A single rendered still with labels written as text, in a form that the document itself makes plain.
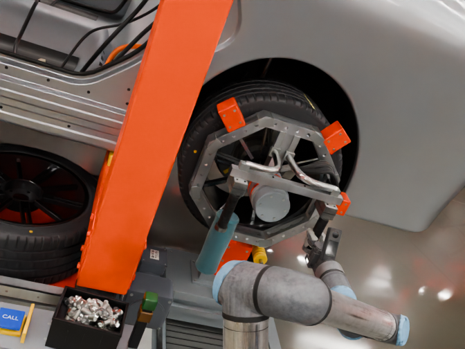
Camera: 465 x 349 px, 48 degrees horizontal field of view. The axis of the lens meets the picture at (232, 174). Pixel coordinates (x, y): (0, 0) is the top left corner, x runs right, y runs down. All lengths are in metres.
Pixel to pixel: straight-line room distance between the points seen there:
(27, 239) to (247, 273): 0.94
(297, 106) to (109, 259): 0.87
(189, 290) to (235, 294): 1.12
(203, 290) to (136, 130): 1.12
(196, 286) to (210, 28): 1.35
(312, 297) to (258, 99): 0.93
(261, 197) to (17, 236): 0.84
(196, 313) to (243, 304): 1.15
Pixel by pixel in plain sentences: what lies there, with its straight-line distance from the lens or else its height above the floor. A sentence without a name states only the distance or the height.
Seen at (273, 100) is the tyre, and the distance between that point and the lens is 1.95.
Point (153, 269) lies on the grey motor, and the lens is 2.12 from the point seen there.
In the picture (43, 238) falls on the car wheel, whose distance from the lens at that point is 1.96.
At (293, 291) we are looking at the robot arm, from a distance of 1.20.
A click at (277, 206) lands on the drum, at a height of 0.86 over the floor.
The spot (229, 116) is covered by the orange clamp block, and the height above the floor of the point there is 1.08.
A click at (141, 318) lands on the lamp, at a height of 0.59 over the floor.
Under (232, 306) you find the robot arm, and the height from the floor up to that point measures 0.91.
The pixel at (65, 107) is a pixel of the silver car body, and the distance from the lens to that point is 2.02.
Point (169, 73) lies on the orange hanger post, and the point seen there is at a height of 1.28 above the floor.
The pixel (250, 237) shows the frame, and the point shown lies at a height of 0.61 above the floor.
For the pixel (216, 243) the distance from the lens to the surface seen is 1.97.
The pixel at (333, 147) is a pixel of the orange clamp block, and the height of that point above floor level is 1.08.
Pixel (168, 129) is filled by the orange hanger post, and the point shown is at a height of 1.13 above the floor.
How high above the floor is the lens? 1.70
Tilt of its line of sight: 25 degrees down
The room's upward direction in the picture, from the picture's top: 23 degrees clockwise
